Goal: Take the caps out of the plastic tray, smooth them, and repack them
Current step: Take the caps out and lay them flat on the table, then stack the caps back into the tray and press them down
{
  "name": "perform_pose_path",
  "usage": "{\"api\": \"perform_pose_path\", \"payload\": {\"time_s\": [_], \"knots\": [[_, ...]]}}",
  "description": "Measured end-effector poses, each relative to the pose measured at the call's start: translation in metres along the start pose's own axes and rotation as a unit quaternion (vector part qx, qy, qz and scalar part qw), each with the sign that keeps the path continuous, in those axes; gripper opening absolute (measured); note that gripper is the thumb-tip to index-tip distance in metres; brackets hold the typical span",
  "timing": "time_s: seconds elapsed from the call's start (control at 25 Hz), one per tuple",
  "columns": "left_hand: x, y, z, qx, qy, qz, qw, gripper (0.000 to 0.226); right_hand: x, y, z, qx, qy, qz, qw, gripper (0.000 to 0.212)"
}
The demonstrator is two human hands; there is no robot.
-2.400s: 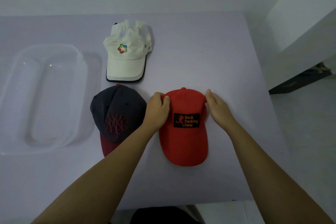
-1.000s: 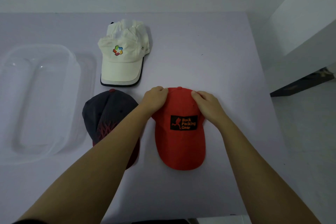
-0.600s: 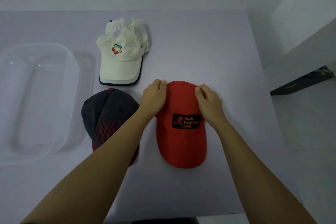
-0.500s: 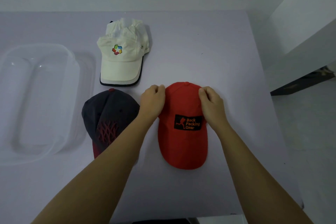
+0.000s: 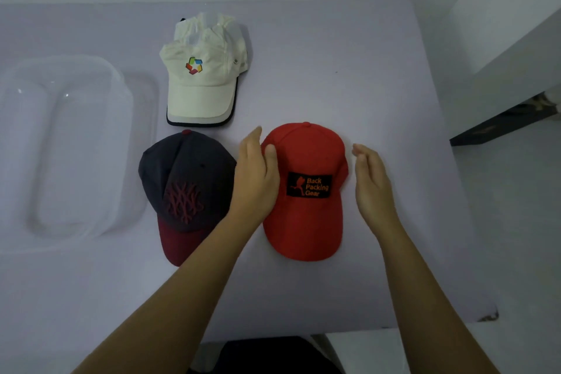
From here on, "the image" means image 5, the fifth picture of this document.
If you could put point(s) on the person's right fingers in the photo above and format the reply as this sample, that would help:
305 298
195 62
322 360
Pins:
366 159

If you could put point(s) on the person's left forearm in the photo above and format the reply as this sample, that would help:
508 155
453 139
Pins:
175 299

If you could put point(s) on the clear plastic storage bin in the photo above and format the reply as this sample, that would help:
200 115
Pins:
65 154

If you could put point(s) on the red baseball cap black patch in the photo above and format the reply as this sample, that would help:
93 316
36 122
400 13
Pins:
307 216

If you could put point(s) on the person's right forearm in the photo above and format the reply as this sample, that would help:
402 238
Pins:
425 303

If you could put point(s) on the white cap colourful star logo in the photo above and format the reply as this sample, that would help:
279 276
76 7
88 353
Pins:
204 80

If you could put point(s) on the grey cap maroon brim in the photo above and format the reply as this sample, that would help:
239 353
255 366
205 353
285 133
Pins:
188 185

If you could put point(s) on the person's left thumb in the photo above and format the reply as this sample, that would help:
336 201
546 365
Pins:
271 161

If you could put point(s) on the person's left hand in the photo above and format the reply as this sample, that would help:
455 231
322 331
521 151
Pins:
252 185

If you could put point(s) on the person's dark clothing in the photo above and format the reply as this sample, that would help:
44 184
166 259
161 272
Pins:
267 356

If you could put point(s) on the person's right hand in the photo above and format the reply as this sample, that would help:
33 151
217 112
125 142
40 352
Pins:
374 194

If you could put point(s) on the white cabinet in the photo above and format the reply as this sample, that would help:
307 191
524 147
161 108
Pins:
504 36

